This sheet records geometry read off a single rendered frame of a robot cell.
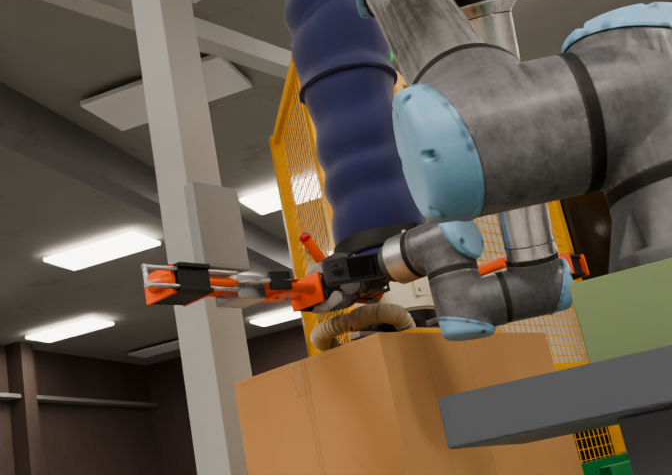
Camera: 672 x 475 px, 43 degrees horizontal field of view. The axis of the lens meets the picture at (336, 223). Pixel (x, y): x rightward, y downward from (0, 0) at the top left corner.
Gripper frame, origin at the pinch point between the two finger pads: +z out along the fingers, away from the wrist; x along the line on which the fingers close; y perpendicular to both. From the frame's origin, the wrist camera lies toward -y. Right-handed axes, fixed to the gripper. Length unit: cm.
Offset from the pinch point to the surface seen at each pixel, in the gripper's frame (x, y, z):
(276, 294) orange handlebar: -1.3, -11.0, -1.2
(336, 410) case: -24.0, -4.2, -4.5
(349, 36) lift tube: 60, 20, -8
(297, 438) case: -27.0, -4.0, 6.7
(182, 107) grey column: 100, 62, 98
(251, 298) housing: -2.9, -19.3, -2.9
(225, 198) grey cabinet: 65, 70, 92
